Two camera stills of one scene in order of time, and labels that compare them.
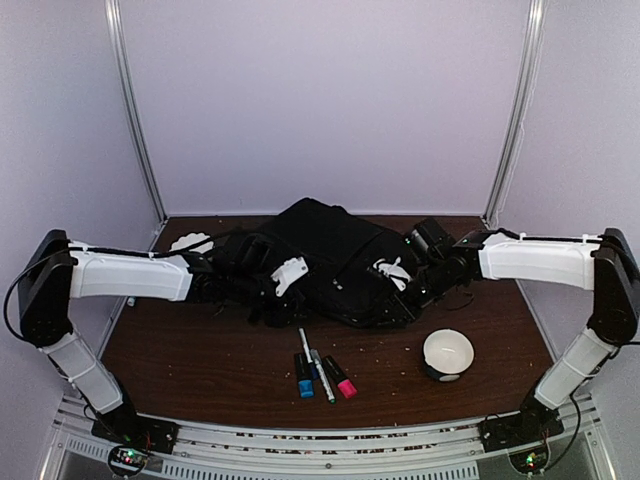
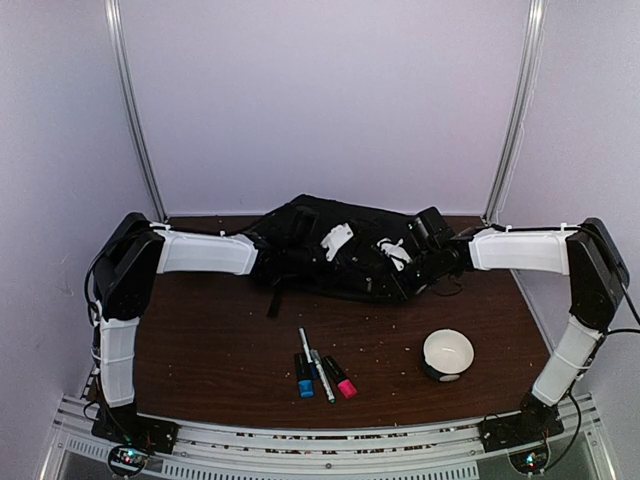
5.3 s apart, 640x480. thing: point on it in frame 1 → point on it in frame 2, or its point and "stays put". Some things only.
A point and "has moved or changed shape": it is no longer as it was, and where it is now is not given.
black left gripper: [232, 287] → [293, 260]
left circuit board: [127, 460] stays put
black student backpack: [328, 266] has moved or changed shape
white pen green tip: [325, 380] stays put
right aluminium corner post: [524, 103] stays put
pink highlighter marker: [344, 384] stays put
